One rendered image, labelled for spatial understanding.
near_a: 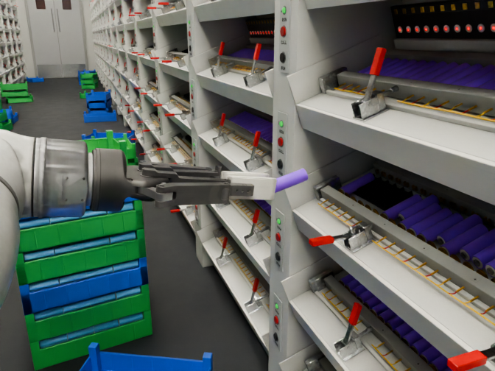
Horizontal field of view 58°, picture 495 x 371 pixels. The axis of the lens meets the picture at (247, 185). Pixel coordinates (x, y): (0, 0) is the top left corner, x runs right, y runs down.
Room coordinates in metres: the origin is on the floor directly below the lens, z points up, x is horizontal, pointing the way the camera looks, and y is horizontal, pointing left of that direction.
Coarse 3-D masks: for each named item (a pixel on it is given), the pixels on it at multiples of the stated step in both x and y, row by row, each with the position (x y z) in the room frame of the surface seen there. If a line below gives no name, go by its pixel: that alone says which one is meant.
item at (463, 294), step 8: (320, 200) 0.75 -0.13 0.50; (336, 208) 0.71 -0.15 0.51; (344, 216) 0.68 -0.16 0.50; (384, 240) 0.58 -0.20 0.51; (392, 248) 0.56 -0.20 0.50; (408, 256) 0.53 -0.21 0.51; (416, 264) 0.52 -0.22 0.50; (440, 280) 0.48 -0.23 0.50; (456, 288) 0.45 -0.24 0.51; (464, 296) 0.44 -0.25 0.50; (472, 296) 0.44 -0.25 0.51; (480, 304) 0.42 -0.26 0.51; (488, 312) 0.41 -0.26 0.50
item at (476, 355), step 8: (472, 352) 0.34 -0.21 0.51; (480, 352) 0.34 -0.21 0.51; (488, 352) 0.34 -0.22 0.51; (448, 360) 0.33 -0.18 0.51; (456, 360) 0.33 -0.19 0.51; (464, 360) 0.33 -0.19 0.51; (472, 360) 0.33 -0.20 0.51; (480, 360) 0.33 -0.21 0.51; (488, 360) 0.33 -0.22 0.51; (456, 368) 0.32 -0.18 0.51; (464, 368) 0.32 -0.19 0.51; (472, 368) 0.33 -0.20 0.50
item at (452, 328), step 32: (352, 160) 0.80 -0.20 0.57; (288, 192) 0.76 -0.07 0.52; (320, 192) 0.76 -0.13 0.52; (320, 224) 0.69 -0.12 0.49; (352, 224) 0.66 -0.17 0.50; (352, 256) 0.58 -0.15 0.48; (384, 256) 0.56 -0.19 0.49; (384, 288) 0.51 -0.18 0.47; (416, 288) 0.48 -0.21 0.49; (448, 288) 0.47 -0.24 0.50; (416, 320) 0.45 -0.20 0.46; (448, 320) 0.42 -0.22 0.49; (480, 320) 0.41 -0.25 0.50; (448, 352) 0.41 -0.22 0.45
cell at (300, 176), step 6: (288, 174) 0.59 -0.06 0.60; (294, 174) 0.59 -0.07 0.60; (300, 174) 0.59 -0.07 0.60; (306, 174) 0.60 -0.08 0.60; (282, 180) 0.58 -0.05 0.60; (288, 180) 0.59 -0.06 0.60; (294, 180) 0.59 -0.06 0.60; (300, 180) 0.59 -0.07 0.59; (276, 186) 0.58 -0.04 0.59; (282, 186) 0.58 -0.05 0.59; (288, 186) 0.59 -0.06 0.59
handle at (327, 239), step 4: (352, 228) 0.60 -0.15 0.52; (352, 232) 0.60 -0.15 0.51; (324, 236) 0.59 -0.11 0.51; (328, 236) 0.59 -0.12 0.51; (332, 236) 0.59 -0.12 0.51; (336, 236) 0.59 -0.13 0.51; (340, 236) 0.59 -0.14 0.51; (344, 236) 0.59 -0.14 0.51; (348, 236) 0.59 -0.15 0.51; (352, 236) 0.59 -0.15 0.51; (312, 240) 0.58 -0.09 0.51; (316, 240) 0.57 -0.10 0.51; (320, 240) 0.57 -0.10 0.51; (324, 240) 0.58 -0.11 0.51; (328, 240) 0.58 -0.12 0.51; (332, 240) 0.58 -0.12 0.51; (336, 240) 0.58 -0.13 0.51; (312, 244) 0.57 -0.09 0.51; (316, 244) 0.57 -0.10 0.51; (320, 244) 0.57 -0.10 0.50
